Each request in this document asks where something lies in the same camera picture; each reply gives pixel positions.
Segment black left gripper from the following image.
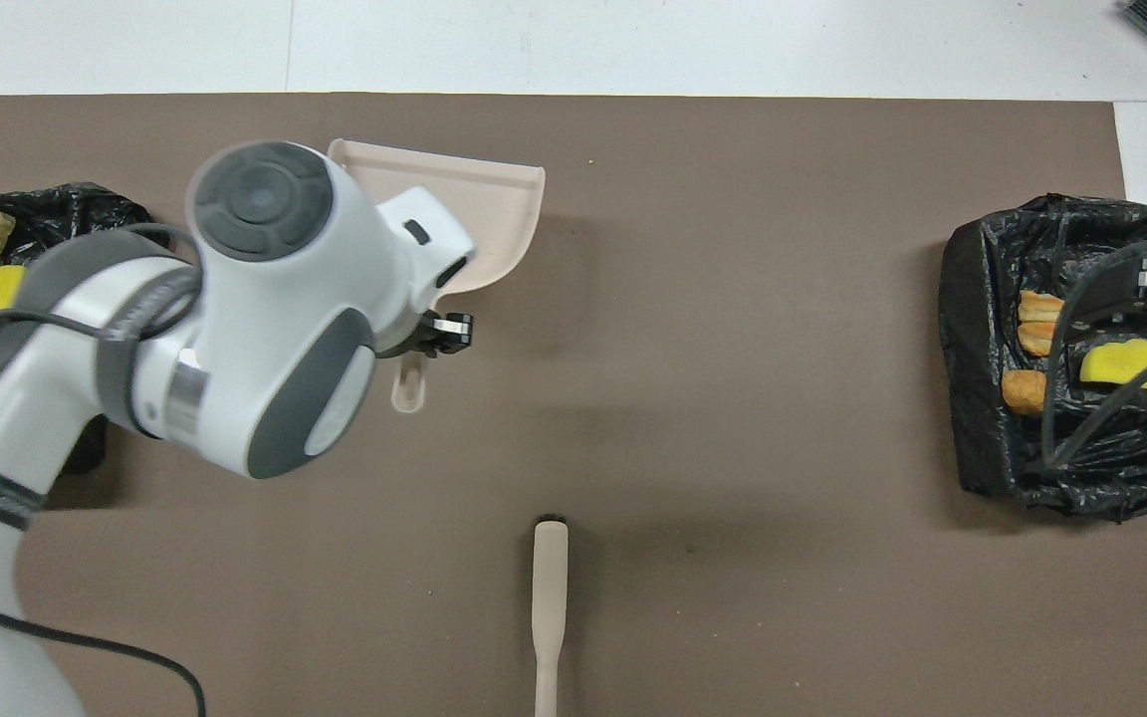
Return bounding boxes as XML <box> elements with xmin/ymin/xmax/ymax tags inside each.
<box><xmin>372</xmin><ymin>311</ymin><xmax>476</xmax><ymax>361</ymax></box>

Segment brown bread roll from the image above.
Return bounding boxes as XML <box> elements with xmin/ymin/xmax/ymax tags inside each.
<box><xmin>1001</xmin><ymin>369</ymin><xmax>1048</xmax><ymax>416</ymax></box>

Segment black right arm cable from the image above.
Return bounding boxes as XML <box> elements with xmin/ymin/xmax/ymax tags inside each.
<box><xmin>1039</xmin><ymin>233</ymin><xmax>1147</xmax><ymax>471</ymax></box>

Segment black bag-lined bin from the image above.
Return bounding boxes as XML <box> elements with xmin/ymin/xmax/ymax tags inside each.
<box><xmin>0</xmin><ymin>182</ymin><xmax>154</xmax><ymax>479</ymax></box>
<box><xmin>939</xmin><ymin>193</ymin><xmax>1147</xmax><ymax>523</ymax></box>

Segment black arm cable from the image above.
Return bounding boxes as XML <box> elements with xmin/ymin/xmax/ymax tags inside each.
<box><xmin>0</xmin><ymin>224</ymin><xmax>208</xmax><ymax>717</ymax></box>
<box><xmin>1039</xmin><ymin>233</ymin><xmax>1147</xmax><ymax>471</ymax></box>

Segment brown paper table mat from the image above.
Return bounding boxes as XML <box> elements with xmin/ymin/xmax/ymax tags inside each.
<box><xmin>0</xmin><ymin>94</ymin><xmax>1147</xmax><ymax>717</ymax></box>

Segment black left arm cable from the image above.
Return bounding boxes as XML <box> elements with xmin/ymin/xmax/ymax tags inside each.
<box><xmin>0</xmin><ymin>224</ymin><xmax>208</xmax><ymax>717</ymax></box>

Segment small croissant piece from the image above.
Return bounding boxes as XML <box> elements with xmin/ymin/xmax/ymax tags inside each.
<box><xmin>1018</xmin><ymin>290</ymin><xmax>1068</xmax><ymax>358</ymax></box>

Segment beige plastic dustpan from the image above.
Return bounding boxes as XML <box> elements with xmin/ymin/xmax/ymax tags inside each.
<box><xmin>327</xmin><ymin>137</ymin><xmax>547</xmax><ymax>415</ymax></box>

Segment beige hand brush black bristles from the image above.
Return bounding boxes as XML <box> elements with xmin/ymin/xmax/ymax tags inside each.
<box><xmin>532</xmin><ymin>512</ymin><xmax>572</xmax><ymax>717</ymax></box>

